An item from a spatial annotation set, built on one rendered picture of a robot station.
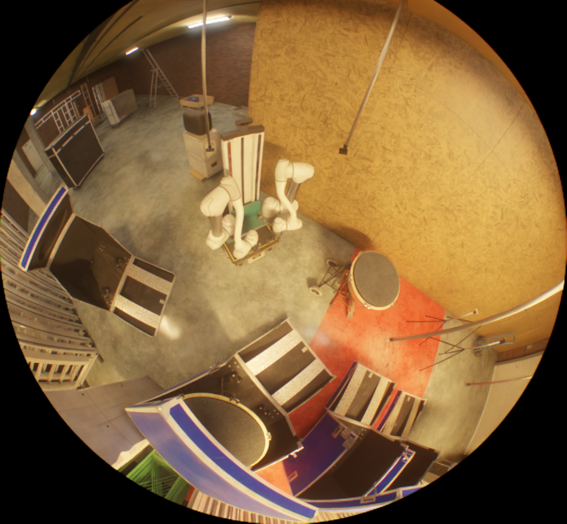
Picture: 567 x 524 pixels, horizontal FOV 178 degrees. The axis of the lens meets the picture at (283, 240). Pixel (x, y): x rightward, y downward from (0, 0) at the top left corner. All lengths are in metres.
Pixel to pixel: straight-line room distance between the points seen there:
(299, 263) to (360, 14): 3.14
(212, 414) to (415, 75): 3.22
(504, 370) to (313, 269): 7.08
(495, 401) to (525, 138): 6.65
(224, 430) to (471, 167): 3.20
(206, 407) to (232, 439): 0.35
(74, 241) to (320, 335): 3.97
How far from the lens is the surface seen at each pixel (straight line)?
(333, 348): 2.65
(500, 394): 7.53
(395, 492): 1.64
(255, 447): 1.78
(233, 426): 1.67
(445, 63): 2.07
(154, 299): 2.83
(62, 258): 3.48
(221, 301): 2.50
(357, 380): 2.84
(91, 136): 6.69
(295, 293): 2.54
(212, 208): 1.20
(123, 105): 10.50
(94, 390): 2.14
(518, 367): 7.52
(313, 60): 2.18
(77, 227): 3.48
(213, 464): 0.92
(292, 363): 2.48
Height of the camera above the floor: 2.43
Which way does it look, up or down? 60 degrees down
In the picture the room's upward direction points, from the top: 17 degrees clockwise
